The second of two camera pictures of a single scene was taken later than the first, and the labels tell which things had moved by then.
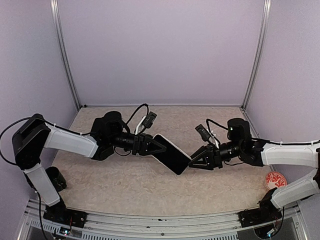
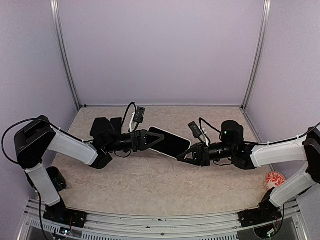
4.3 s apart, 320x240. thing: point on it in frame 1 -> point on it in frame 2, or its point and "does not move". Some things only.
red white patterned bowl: x=275 y=179 does not move
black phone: x=174 y=158 -> x=172 y=145
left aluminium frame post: x=54 y=4 does not move
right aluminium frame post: x=263 y=46 does not move
